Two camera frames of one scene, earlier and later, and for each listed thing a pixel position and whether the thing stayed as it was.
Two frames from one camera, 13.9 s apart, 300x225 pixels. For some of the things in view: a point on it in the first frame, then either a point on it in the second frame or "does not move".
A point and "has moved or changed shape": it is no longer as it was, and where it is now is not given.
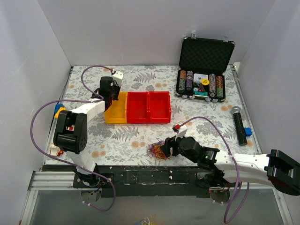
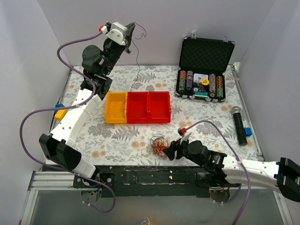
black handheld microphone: (239, 123) does not move
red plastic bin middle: (138, 107) does not move
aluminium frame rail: (46, 180) does not move
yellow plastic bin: (117, 113) does not move
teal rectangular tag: (201, 93) does not move
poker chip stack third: (212, 85) does not move
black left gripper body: (111, 96) → (129, 38)
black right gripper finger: (169, 142) → (176, 145)
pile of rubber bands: (158, 154) has moved or changed shape
